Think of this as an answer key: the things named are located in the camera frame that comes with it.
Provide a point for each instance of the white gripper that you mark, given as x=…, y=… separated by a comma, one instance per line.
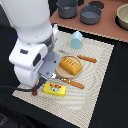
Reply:
x=28, y=58

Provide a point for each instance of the yellow butter box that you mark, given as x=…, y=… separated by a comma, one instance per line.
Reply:
x=54, y=89

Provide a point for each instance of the orange bread loaf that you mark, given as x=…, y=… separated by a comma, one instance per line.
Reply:
x=70, y=66

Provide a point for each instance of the light blue milk carton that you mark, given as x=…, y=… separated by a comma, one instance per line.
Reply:
x=76, y=40

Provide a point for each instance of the brown sausage stick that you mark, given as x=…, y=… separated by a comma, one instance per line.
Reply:
x=34, y=92

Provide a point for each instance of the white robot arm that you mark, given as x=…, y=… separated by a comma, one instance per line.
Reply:
x=30, y=19

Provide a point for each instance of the round wooden plate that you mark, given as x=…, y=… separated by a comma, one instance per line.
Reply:
x=63, y=73

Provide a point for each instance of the dark grey pot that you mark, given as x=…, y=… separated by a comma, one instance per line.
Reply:
x=67, y=8

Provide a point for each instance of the beige woven placemat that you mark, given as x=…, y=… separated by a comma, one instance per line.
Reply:
x=77, y=105

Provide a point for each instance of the dark grey pan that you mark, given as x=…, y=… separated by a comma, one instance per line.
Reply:
x=90, y=14

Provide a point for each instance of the pink tray mat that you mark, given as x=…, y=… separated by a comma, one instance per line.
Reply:
x=106, y=27

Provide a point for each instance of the black pot lid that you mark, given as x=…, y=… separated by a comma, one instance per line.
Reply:
x=98, y=4

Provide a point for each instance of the beige bowl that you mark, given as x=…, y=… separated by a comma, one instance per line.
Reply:
x=122, y=14

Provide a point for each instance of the knife with wooden handle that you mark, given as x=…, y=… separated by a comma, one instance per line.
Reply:
x=79, y=56

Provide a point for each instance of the fork with wooden handle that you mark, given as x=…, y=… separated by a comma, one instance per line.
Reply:
x=76, y=84

